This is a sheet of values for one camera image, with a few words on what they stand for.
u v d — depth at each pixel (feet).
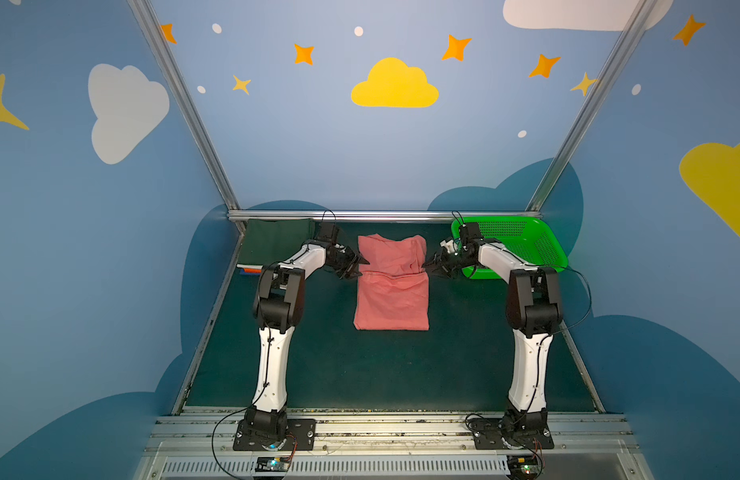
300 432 2.46
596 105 2.77
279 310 2.00
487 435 2.44
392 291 3.32
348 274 3.21
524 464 2.35
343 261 3.13
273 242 3.43
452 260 3.01
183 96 2.71
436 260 3.12
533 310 1.92
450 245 3.18
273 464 2.34
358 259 3.14
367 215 4.41
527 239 3.79
